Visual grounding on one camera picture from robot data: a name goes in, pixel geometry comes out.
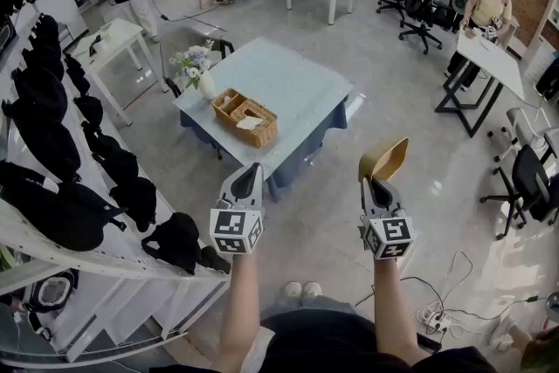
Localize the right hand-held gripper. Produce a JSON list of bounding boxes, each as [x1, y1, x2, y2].
[[360, 176, 415, 261]]

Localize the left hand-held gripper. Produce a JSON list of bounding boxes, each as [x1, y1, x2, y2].
[[209, 163, 266, 257]]

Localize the tan rectangular dish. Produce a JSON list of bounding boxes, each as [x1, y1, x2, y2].
[[358, 137, 411, 185]]

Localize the person's left forearm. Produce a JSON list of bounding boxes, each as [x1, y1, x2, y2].
[[219, 252, 263, 373]]

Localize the person's right forearm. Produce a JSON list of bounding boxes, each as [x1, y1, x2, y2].
[[373, 257, 431, 368]]

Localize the wicker tissue basket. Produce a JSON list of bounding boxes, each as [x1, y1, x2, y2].
[[212, 87, 280, 149]]

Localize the white tissue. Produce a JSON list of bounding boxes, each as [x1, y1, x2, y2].
[[235, 115, 266, 130]]

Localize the table with blue floral cloth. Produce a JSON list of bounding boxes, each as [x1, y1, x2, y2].
[[173, 37, 355, 202]]

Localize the white vase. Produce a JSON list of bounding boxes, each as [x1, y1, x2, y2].
[[198, 69, 217, 100]]

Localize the person's blue jeans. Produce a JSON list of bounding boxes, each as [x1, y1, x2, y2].
[[260, 295, 359, 320]]

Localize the artificial flower bouquet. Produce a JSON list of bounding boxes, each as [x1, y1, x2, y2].
[[169, 38, 216, 91]]

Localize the white power strip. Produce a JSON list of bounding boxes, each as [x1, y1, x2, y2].
[[421, 309, 453, 335]]

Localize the grey upholstered chair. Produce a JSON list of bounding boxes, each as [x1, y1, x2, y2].
[[159, 26, 235, 98]]

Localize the person's black shirt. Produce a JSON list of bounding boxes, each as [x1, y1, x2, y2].
[[150, 309, 499, 373]]

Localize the white grey office chair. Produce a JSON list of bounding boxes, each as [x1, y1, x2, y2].
[[487, 107, 559, 165]]

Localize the white shelf rack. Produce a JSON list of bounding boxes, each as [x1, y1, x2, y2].
[[0, 3, 232, 363]]

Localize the floor cable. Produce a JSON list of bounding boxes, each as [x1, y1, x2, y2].
[[355, 251, 542, 340]]

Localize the white table with black frame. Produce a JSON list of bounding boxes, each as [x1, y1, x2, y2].
[[434, 30, 526, 139]]

